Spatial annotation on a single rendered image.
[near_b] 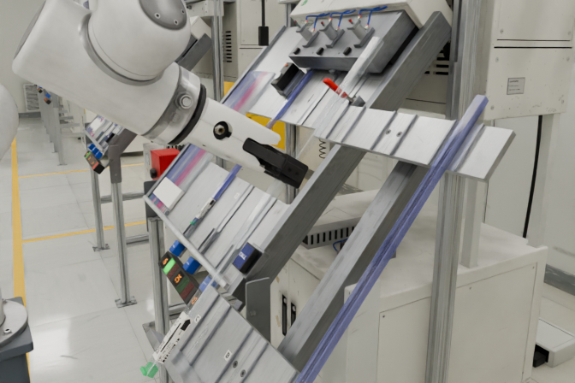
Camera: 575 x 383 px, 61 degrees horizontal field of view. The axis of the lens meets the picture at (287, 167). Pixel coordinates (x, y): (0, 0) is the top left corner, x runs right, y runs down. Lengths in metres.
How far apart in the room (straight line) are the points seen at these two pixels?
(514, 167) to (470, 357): 1.55
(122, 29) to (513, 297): 1.32
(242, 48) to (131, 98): 1.97
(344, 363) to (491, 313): 0.78
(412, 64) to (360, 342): 0.57
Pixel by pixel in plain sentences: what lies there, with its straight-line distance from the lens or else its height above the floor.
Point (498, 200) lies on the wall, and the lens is 2.96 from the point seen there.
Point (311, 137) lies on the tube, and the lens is 0.62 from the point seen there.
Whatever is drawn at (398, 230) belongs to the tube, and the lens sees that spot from 0.60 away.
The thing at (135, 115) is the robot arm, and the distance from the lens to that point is 0.49.
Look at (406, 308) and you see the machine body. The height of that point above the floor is 0.57.
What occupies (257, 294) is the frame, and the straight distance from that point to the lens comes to 0.92.
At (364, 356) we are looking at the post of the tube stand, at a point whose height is 0.72.
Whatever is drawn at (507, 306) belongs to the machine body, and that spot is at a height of 0.47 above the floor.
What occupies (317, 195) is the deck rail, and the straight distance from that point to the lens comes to 0.96.
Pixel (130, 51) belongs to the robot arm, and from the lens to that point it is 0.43.
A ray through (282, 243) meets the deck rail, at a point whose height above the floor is 0.80.
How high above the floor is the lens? 1.16
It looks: 14 degrees down
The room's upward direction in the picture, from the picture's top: straight up
